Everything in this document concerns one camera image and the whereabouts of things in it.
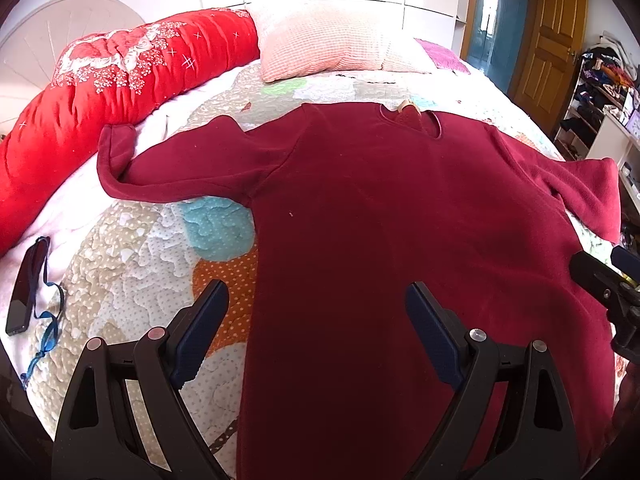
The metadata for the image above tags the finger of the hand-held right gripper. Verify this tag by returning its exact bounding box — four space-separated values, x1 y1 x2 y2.
611 244 640 283
570 250 640 357

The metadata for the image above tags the red embroidered quilt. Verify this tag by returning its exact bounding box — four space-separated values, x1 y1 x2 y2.
0 7 261 256

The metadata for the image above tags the dark red sweater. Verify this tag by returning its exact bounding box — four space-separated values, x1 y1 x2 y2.
97 101 622 480

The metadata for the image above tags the purple cloth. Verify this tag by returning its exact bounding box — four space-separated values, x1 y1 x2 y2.
414 37 472 75

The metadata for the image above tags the wooden door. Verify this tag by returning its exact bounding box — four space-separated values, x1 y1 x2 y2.
515 0 590 136

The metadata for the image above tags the pink waffle pillow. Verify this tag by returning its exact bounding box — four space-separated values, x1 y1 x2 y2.
248 0 433 83

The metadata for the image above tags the white cabinet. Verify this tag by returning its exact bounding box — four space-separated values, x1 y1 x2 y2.
595 110 640 211

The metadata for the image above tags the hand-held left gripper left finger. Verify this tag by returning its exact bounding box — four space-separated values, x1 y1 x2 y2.
51 279 236 480

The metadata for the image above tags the blue lanyard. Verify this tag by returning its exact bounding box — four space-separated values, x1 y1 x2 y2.
20 250 66 391

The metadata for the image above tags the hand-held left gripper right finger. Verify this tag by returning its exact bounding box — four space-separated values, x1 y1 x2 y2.
405 281 581 480

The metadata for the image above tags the red patterned pillow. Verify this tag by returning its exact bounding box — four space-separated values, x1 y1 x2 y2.
0 0 147 133

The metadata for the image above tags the cluttered clothes shelf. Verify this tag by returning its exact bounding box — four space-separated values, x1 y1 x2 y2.
552 32 640 161

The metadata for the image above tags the black phone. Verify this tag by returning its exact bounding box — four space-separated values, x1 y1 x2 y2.
5 236 52 337

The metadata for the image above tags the patchwork quilted bedspread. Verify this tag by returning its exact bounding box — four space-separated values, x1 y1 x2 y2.
0 35 640 471

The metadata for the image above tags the blue glass door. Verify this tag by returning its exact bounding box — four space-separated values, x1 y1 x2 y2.
467 0 532 78

